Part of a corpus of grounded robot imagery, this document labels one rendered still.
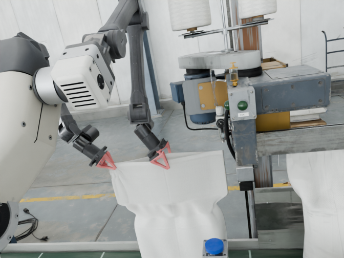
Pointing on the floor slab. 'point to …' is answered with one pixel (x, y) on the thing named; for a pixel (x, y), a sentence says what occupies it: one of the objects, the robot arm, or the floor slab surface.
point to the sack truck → (334, 67)
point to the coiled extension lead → (29, 228)
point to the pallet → (308, 123)
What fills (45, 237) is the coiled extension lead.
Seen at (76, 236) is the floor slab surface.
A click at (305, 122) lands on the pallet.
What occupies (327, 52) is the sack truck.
